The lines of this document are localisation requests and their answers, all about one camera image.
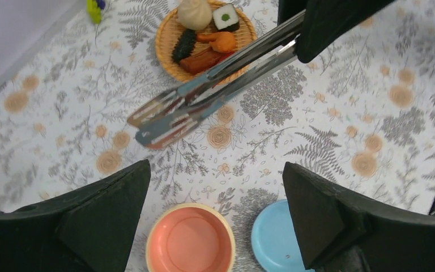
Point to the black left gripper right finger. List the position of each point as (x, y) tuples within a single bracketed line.
[(338, 229)]

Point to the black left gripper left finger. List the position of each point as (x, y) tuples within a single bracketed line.
[(88, 229)]

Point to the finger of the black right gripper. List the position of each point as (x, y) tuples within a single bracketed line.
[(325, 21)]

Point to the metal serving tongs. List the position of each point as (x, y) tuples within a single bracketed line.
[(178, 111)]

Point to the beige steamed bun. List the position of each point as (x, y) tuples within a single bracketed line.
[(194, 14)]

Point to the dark sea cucumber piece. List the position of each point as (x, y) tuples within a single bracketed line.
[(184, 46)]

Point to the pink lunch box bowl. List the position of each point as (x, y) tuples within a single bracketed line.
[(191, 237)]

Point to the light blue lid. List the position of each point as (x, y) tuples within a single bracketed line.
[(273, 240)]

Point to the orange fried chicken piece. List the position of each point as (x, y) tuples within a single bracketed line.
[(222, 42)]

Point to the red orange food piece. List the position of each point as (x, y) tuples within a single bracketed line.
[(225, 56)]

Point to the floral patterned table mat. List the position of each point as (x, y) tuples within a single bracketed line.
[(362, 114)]

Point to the brown braised meat slice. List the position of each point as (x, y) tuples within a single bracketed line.
[(201, 61)]

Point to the green purple white toy block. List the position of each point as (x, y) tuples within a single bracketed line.
[(94, 9)]

